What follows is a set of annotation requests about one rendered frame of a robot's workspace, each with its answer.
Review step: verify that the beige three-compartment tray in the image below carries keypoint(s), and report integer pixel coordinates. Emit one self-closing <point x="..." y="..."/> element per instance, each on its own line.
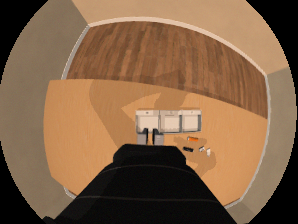
<point x="169" y="121"/>

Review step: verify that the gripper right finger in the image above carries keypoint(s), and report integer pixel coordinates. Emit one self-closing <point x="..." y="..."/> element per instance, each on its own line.
<point x="157" y="138"/>

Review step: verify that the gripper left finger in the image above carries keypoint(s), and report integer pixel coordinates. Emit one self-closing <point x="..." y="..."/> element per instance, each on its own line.
<point x="142" y="138"/>

